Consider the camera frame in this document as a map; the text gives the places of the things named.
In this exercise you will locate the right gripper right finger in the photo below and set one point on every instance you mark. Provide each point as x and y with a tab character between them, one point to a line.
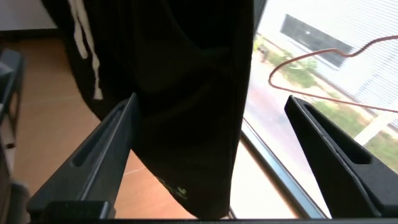
348	180

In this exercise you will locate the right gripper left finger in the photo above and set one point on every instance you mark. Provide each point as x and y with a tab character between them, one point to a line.
93	174

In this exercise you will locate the black shorts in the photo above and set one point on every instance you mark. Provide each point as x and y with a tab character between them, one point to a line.
186	93

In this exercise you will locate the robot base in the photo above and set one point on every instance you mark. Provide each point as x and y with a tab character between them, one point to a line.
9	77

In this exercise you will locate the pink clothes hanger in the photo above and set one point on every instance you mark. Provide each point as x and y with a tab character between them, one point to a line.
311	54

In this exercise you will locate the window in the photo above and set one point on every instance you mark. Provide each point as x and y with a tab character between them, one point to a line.
357	68

